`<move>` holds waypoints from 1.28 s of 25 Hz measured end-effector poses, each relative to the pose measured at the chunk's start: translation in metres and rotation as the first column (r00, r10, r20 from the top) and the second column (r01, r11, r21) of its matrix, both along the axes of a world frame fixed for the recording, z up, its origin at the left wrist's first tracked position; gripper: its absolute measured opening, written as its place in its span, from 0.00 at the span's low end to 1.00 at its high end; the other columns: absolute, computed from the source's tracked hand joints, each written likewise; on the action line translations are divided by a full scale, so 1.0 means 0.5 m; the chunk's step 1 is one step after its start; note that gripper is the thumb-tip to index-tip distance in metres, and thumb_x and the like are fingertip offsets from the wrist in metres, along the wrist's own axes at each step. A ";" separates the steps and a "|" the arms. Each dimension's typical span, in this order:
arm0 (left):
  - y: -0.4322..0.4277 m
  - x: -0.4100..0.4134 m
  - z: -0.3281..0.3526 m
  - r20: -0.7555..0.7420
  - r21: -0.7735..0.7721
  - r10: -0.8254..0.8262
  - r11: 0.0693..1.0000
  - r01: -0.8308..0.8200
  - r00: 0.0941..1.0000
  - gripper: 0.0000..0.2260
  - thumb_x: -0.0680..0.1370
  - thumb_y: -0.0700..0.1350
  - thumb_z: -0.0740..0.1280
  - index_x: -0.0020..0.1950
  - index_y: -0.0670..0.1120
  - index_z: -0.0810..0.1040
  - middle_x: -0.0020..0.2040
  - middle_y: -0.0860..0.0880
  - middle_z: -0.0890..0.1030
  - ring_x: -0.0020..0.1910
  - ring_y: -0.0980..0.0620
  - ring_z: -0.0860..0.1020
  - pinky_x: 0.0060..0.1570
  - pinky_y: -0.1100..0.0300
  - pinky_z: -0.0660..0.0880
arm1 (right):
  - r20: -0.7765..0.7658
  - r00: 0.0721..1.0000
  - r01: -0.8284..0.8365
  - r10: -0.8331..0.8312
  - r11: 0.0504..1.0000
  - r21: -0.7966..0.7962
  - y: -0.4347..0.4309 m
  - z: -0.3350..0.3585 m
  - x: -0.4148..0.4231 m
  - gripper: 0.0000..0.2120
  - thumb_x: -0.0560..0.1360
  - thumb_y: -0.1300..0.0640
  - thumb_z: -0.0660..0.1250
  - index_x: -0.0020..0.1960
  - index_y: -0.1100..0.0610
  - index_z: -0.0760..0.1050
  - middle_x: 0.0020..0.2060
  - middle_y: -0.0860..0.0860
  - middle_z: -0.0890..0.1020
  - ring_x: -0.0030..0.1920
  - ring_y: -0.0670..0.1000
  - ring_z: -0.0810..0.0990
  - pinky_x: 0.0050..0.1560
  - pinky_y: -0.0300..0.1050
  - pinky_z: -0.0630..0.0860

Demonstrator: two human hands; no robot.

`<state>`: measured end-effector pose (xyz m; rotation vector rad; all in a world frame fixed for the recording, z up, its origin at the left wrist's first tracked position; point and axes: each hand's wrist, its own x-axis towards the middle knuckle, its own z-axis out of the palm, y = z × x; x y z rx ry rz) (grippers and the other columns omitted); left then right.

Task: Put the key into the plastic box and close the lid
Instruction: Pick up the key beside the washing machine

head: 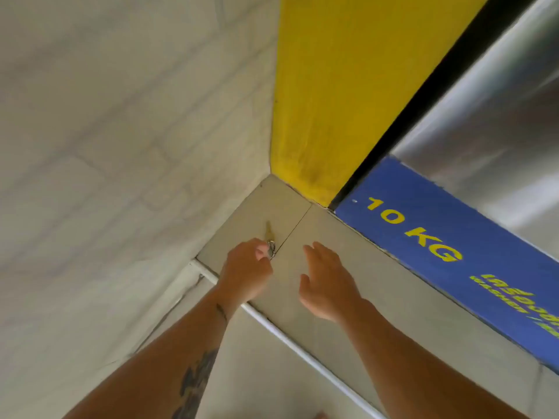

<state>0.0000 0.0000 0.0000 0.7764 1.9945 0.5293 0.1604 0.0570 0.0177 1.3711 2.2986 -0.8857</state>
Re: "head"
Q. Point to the person's left hand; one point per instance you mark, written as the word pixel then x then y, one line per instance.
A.
pixel 242 274

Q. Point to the stainless steel washing machine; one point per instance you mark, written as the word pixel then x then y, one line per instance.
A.
pixel 489 126

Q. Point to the person's right forearm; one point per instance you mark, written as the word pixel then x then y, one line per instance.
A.
pixel 410 370

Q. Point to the person's left thumb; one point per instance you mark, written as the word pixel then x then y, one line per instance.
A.
pixel 262 254

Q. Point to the person's left forearm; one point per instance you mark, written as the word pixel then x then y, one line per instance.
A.
pixel 174 362

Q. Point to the white pipe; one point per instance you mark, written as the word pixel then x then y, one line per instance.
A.
pixel 279 332

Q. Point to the person's right hand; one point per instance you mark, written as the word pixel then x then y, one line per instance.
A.
pixel 329 292

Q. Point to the person's right thumb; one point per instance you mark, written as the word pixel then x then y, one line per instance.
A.
pixel 304 287

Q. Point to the yellow panel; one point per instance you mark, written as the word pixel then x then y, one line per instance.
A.
pixel 340 91

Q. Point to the blue sign with yellow print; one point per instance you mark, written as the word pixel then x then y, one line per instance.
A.
pixel 458 257

